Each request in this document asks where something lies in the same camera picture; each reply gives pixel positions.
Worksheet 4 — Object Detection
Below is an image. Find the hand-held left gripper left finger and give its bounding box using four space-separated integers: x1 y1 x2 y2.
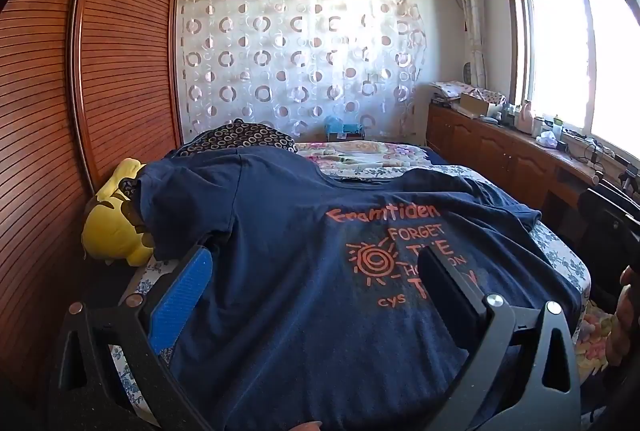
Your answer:
50 245 215 431

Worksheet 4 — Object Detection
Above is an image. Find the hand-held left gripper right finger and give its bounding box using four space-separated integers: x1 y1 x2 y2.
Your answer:
419 247 583 431

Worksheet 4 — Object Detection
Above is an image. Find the navy blue t-shirt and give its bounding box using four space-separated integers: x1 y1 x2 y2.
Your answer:
137 146 583 431

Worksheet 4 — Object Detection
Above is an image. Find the person's right forearm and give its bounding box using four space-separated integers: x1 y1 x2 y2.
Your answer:
587 358 640 431

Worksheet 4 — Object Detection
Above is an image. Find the person's right hand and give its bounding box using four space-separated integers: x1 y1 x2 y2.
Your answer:
606 263 640 368

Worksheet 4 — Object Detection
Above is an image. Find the blue floral bed sheet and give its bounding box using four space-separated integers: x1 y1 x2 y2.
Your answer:
107 164 593 431

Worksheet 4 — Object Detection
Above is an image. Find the yellow plush toy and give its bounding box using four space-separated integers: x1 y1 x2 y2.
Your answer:
81 158 156 268

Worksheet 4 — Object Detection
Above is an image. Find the pastel floor mat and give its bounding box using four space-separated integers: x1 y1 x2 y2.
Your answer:
574 301 622 378

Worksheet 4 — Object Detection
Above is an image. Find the wooden low cabinet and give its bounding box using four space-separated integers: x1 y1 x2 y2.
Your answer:
427 104 621 232

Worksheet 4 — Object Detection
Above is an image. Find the dark blue blanket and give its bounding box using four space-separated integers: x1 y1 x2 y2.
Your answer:
419 146 447 168

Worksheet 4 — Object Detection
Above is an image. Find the pink bottle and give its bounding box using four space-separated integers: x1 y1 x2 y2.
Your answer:
515 100 535 134

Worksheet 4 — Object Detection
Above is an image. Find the pink floral quilt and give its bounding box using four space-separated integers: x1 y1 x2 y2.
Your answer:
295 140 428 174

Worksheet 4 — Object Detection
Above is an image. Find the dark circle-patterned cloth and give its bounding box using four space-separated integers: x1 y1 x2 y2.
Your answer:
172 121 300 158

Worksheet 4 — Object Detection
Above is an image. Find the wooden framed window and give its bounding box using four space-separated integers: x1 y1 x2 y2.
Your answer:
505 0 640 162

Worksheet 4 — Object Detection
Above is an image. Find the cardboard box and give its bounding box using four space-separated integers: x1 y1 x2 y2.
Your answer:
459 92 501 119

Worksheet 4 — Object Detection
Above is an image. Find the blue tissue box on nightstand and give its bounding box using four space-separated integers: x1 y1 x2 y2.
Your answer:
324 115 366 143

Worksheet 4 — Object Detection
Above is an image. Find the folded floral fabric pile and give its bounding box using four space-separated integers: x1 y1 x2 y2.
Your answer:
431 80 506 104

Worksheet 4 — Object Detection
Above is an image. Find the wooden louvered wardrobe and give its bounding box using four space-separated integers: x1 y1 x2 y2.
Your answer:
0 0 187 412

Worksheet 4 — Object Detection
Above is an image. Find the floral window curtain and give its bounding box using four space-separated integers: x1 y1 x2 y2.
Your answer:
454 0 488 94

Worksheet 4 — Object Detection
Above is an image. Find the sheer circle-patterned curtain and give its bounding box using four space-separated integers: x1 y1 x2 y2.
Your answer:
177 0 431 147

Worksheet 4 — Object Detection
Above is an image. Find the black cable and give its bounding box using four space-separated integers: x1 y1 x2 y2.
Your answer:
570 136 607 168

